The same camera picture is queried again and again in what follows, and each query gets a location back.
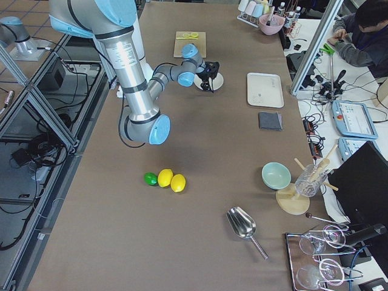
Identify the cream round plate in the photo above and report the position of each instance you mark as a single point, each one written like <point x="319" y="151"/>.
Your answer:
<point x="216" y="83"/>

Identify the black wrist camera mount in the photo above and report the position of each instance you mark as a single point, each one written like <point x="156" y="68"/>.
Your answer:
<point x="211" y="69"/>

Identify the grey folded cloth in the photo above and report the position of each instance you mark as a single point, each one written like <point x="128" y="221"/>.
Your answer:
<point x="270" y="121"/>

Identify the metal scoop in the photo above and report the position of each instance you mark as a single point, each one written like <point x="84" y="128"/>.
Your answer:
<point x="244" y="227"/>

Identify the black monitor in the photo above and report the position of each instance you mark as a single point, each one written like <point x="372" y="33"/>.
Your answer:
<point x="362" y="186"/>

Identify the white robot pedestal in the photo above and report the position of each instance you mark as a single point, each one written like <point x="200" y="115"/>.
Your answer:
<point x="142" y="45"/>

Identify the rack of pastel cups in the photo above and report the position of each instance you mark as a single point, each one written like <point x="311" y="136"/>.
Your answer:
<point x="251" y="10"/>

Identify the yellow lemon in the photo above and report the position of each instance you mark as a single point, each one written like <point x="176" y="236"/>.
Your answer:
<point x="178" y="183"/>
<point x="165" y="177"/>

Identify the mint green bowl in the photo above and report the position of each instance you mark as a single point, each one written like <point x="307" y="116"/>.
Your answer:
<point x="275" y="175"/>

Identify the wooden cup stand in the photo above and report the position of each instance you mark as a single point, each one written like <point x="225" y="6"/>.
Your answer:
<point x="294" y="203"/>

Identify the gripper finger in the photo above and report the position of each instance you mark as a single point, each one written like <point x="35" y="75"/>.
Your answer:
<point x="209" y="87"/>
<point x="203" y="85"/>

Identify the clear textured glass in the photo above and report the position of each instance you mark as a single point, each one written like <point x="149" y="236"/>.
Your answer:
<point x="310" y="181"/>

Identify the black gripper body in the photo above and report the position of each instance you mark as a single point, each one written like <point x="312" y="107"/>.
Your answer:
<point x="207" y="77"/>

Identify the wine glass rack tray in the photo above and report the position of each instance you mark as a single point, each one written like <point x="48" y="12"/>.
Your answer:
<point x="314" y="258"/>

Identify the green lime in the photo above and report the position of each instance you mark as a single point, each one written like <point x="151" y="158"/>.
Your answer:
<point x="150" y="178"/>

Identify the aluminium frame post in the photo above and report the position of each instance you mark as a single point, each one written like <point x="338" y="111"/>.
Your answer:
<point x="322" y="29"/>

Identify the cream rectangular tray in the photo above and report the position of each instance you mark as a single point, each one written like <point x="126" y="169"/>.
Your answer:
<point x="264" y="90"/>

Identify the pink bowl with ice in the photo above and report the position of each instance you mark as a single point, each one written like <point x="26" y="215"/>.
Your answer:
<point x="276" y="24"/>

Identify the wooden cutting board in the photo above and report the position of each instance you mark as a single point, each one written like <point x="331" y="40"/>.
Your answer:
<point x="200" y="44"/>

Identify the blue teach pendant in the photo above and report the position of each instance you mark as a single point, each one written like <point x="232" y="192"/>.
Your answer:
<point x="353" y="119"/>
<point x="348" y="146"/>

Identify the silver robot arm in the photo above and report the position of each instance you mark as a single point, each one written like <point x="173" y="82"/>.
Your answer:
<point x="114" y="24"/>
<point x="14" y="32"/>

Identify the seated person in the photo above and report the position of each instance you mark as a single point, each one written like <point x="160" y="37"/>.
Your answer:
<point x="360" y="38"/>

